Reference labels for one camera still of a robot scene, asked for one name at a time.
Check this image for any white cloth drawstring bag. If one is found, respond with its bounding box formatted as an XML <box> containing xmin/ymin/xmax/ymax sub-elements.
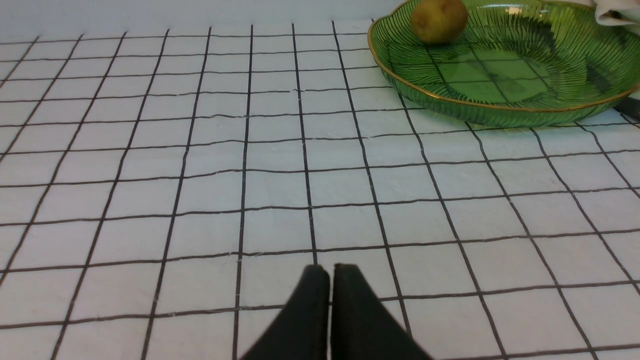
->
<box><xmin>590</xmin><ymin>0</ymin><xmax>640</xmax><ymax>121</ymax></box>

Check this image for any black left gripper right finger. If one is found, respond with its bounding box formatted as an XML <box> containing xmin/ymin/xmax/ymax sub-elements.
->
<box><xmin>331</xmin><ymin>263</ymin><xmax>431</xmax><ymax>360</ymax></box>

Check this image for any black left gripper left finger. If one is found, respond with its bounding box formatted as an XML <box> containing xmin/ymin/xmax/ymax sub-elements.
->
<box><xmin>242</xmin><ymin>264</ymin><xmax>330</xmax><ymax>360</ymax></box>

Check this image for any green glass leaf plate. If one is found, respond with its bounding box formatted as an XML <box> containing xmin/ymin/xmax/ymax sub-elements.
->
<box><xmin>367</xmin><ymin>0</ymin><xmax>640</xmax><ymax>128</ymax></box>

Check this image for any white grid tablecloth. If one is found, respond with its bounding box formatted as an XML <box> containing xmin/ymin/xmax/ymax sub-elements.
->
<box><xmin>0</xmin><ymin>20</ymin><xmax>639</xmax><ymax>360</ymax></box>

